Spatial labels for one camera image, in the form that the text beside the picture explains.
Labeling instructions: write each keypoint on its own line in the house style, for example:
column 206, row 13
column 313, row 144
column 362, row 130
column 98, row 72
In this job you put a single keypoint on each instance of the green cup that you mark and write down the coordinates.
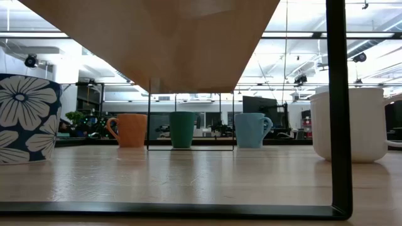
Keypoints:
column 182, row 130

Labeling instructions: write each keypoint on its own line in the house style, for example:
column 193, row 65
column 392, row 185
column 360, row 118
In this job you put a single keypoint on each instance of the light blue mug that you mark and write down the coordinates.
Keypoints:
column 251, row 130

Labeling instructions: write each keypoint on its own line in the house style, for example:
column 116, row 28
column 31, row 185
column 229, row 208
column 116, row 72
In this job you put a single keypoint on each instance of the orange mug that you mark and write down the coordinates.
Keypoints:
column 132, row 130

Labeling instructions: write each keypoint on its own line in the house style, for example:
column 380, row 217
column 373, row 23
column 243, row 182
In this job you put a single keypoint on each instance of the navy mug with white flowers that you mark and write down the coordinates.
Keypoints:
column 28, row 125

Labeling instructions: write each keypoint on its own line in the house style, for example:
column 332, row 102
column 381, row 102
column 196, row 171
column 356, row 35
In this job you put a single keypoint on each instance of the wooden shelf with black legs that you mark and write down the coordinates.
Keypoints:
column 157, row 47

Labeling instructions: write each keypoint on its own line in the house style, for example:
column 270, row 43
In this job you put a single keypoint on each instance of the black computer monitor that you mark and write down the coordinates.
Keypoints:
column 257, row 105

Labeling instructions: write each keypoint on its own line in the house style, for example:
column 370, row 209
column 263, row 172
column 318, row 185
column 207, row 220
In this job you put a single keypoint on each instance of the black metal rack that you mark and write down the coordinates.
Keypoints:
column 102, row 103

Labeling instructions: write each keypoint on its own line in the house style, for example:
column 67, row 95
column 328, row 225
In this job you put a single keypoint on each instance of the storage rack with red bins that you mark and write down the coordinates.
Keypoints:
column 308, row 125

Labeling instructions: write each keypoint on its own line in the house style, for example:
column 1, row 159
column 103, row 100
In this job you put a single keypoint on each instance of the green potted plant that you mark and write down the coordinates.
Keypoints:
column 74, row 116

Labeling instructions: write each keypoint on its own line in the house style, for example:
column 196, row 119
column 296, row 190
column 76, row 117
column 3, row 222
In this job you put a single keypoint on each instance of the black ceiling camera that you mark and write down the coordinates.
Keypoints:
column 31, row 61
column 300, row 79
column 360, row 57

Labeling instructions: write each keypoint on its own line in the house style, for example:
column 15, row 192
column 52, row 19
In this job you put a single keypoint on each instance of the black metal table frame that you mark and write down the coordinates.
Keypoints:
column 88, row 142

